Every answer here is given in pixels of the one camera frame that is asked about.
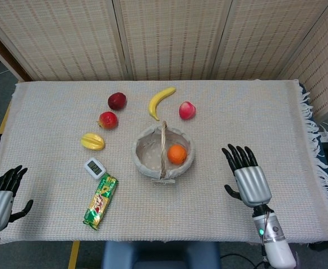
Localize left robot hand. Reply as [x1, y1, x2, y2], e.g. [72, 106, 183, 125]
[0, 165, 34, 231]

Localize orange fruit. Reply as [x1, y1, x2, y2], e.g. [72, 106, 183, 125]
[167, 144, 187, 165]

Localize yellow banana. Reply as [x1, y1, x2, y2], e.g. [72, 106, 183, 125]
[148, 86, 177, 122]

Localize grey woven basket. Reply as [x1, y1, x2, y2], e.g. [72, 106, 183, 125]
[131, 120, 195, 185]

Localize green yellow biscuit packet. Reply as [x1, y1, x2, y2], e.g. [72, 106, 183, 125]
[82, 173, 119, 231]

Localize beige woven tablecloth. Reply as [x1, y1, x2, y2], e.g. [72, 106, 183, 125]
[0, 79, 328, 244]

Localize pink red peach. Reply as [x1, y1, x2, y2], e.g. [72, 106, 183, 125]
[179, 101, 197, 120]

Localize woven folding screen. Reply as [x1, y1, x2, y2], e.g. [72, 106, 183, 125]
[0, 0, 328, 118]

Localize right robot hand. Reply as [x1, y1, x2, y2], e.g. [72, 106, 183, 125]
[221, 143, 272, 208]

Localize dark red apple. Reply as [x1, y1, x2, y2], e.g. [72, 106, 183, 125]
[108, 92, 127, 111]

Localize yellow starfruit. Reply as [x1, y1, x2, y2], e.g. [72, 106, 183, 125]
[80, 133, 107, 152]

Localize white digital timer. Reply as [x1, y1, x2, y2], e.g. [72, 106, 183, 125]
[84, 157, 108, 179]

